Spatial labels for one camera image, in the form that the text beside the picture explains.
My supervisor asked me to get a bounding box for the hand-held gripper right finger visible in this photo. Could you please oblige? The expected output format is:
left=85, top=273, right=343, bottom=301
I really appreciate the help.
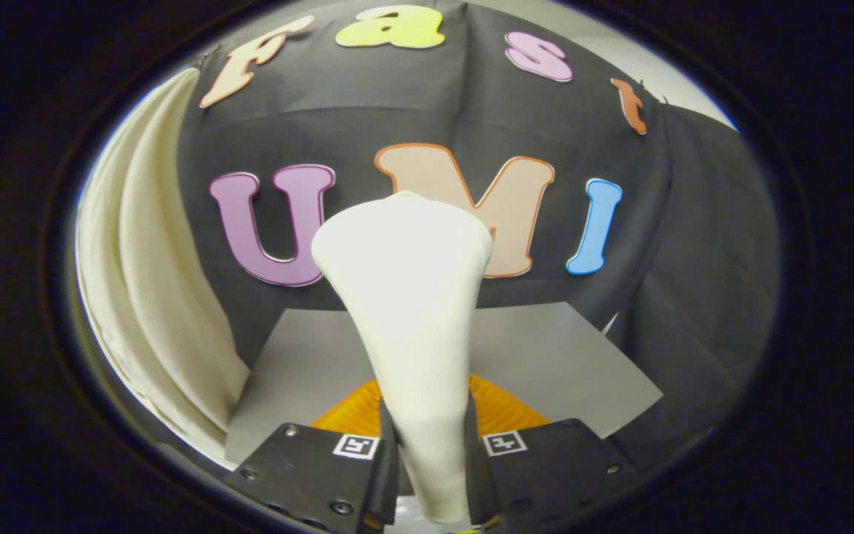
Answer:
left=464, top=375, right=646, bottom=531

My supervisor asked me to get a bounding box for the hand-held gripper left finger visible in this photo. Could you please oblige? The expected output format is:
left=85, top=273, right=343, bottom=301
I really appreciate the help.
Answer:
left=225, top=378, right=402, bottom=534

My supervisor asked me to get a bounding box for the black backdrop cloth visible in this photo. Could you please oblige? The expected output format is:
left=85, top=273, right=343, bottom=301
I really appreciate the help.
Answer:
left=175, top=0, right=781, bottom=475

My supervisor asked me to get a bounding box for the white garment steamer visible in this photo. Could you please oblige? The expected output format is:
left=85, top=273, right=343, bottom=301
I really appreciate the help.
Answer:
left=311, top=191, right=494, bottom=524

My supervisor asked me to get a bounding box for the grey cabinet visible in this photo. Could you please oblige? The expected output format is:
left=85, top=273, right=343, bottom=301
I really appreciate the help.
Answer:
left=225, top=302, right=665, bottom=467

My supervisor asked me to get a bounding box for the cream button shirt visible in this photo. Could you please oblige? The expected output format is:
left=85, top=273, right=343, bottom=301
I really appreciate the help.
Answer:
left=75, top=67, right=250, bottom=467

